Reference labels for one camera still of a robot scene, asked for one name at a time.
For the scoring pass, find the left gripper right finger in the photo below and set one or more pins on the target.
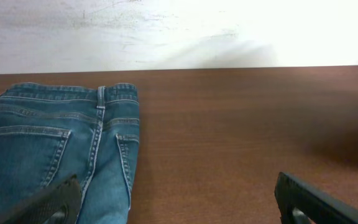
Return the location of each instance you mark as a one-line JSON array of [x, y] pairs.
[[300, 202]]

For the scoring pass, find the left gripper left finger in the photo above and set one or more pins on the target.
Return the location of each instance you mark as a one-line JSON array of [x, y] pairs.
[[58, 203]]

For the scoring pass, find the folded blue denim jeans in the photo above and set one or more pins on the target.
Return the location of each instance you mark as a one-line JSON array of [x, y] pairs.
[[49, 132]]

